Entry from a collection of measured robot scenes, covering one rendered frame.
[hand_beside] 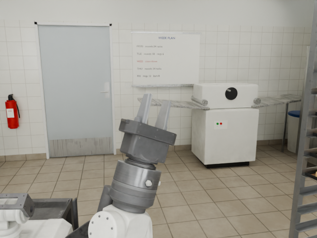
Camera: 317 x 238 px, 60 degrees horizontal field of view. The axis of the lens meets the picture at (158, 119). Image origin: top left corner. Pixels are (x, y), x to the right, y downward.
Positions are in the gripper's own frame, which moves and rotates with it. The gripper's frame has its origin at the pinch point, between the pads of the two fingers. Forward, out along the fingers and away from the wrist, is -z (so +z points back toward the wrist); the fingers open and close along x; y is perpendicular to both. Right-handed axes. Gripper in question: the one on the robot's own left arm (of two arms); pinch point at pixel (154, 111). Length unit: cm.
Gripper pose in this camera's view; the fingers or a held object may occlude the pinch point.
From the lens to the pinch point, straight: 55.0
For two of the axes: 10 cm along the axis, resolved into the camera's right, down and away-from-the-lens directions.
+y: -5.5, -0.5, 8.3
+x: -7.9, -2.7, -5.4
